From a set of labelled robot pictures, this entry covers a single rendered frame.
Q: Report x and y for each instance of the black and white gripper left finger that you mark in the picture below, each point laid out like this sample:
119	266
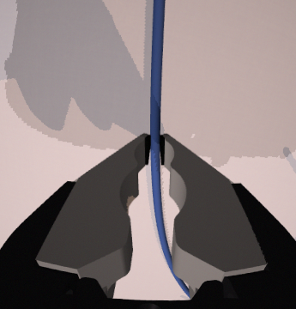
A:
82	230

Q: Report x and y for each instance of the blue network cable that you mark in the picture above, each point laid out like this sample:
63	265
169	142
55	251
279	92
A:
155	105

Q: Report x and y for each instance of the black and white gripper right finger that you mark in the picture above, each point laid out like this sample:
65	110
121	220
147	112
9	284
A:
222	232

